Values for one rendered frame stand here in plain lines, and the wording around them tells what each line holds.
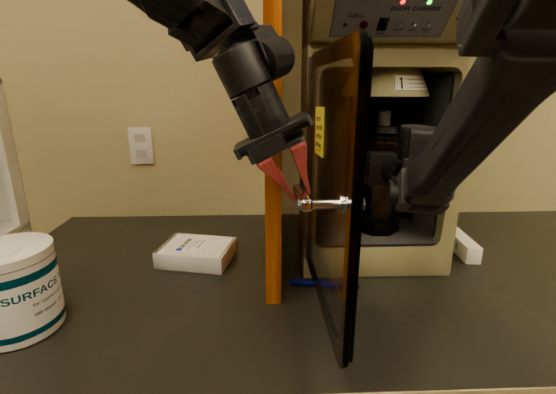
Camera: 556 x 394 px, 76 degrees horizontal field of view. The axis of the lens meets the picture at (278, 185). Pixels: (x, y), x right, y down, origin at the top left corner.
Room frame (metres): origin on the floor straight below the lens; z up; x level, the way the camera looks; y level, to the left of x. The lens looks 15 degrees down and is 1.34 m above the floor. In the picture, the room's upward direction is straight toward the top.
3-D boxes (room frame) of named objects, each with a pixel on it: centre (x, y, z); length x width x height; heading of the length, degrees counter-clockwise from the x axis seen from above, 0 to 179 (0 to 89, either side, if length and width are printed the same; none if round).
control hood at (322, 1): (0.63, -0.22, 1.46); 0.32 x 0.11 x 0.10; 92
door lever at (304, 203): (0.44, -0.05, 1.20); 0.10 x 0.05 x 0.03; 4
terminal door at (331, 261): (0.52, -0.07, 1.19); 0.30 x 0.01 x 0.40; 4
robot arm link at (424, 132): (0.58, -0.23, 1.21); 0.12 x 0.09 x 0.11; 170
